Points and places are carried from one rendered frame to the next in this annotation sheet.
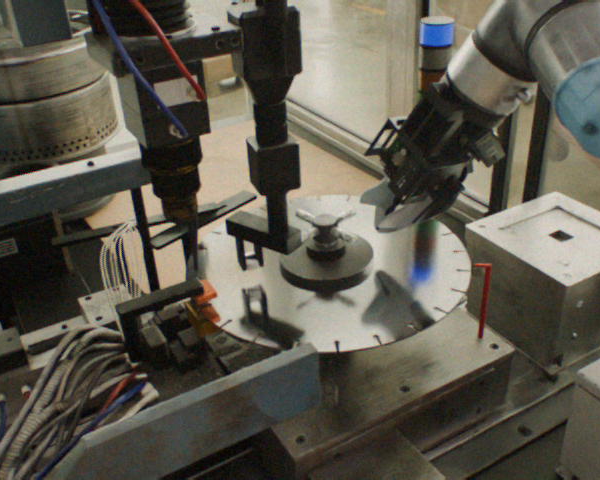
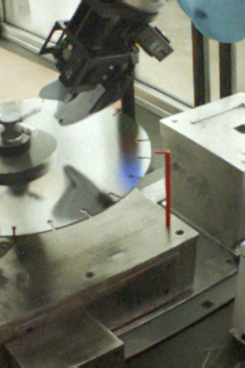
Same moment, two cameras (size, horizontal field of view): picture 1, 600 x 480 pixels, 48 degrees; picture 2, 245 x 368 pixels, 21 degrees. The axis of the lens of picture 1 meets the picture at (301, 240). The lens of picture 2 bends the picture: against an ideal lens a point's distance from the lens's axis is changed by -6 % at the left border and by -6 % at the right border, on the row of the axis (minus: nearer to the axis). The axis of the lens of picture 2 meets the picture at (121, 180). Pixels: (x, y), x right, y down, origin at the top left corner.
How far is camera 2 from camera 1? 0.11 m
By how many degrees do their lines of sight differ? 5
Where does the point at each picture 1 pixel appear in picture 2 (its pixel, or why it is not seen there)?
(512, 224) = (203, 119)
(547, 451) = (225, 318)
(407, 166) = (73, 58)
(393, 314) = (68, 201)
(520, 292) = (210, 182)
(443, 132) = (102, 28)
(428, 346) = (117, 237)
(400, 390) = (86, 275)
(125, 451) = not seen: outside the picture
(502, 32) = not seen: outside the picture
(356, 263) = (38, 156)
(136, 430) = not seen: outside the picture
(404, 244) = (89, 136)
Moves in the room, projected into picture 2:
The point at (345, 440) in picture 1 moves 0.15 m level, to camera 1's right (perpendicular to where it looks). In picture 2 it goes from (34, 316) to (166, 304)
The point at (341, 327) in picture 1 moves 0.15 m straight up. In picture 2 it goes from (19, 215) to (4, 86)
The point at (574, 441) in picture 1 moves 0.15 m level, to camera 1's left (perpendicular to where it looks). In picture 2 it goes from (241, 305) to (119, 323)
